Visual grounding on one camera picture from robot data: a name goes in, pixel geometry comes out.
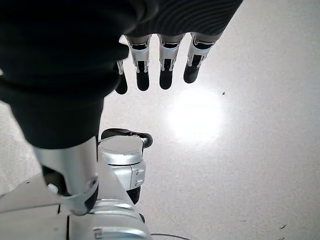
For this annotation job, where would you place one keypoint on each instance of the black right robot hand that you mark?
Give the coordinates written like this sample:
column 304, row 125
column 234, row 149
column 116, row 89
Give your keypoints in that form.
column 62, row 62

